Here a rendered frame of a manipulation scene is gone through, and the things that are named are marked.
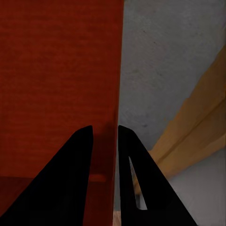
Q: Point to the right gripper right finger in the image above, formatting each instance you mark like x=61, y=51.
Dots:
x=164, y=208

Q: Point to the storage box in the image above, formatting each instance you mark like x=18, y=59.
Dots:
x=60, y=65

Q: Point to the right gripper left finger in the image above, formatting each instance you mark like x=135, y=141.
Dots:
x=57, y=196

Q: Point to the door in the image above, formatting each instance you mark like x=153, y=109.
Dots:
x=199, y=127

